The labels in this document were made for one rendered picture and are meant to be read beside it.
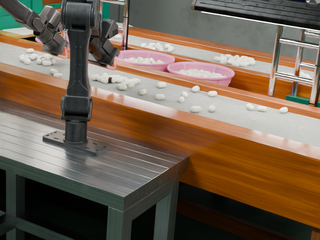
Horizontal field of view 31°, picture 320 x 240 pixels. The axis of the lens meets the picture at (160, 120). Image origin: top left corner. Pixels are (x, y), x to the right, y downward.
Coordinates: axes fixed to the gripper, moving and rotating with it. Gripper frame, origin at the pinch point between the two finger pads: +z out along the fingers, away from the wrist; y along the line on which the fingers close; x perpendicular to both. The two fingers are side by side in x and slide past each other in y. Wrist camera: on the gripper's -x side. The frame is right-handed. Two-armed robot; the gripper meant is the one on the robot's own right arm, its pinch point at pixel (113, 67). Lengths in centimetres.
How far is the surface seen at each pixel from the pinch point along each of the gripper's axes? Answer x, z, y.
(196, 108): 6.1, 2.0, -35.3
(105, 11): -69, 82, 90
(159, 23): -104, 145, 97
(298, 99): -25, 46, -50
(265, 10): -26, -9, -49
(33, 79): 16.3, -11.5, 19.2
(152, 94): 2.7, 8.4, -13.7
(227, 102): -5.0, 17.5, -37.0
